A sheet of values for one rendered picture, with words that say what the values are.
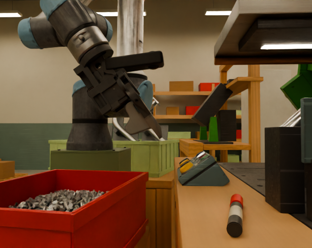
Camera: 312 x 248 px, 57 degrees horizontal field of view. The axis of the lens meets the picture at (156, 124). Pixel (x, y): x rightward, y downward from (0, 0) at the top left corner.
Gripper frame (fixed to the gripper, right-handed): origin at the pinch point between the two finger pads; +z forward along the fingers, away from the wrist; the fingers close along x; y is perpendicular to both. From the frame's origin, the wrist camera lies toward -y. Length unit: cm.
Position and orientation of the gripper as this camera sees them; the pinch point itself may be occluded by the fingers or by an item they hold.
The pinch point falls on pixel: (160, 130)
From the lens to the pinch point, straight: 56.8
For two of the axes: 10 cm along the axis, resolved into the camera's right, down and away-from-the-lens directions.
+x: -0.6, -0.3, -10.0
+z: 5.7, 8.2, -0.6
